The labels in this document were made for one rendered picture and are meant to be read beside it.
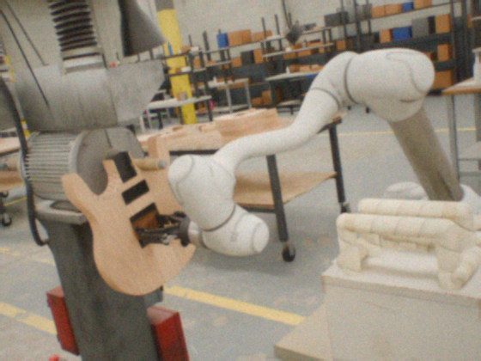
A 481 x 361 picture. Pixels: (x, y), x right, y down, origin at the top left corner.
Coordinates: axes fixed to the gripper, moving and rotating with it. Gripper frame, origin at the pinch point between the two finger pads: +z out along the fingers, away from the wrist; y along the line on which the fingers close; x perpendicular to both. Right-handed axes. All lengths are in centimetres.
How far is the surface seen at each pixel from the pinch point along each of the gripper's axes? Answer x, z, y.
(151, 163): 16.1, -2.2, 6.7
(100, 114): 34.5, -5.0, -4.5
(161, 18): 31, 745, 707
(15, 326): -111, 235, 27
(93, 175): 15.6, 17.3, -0.3
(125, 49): 46.4, 2.6, 15.8
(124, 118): 32.6, -11.5, -3.0
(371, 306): -2, -76, -15
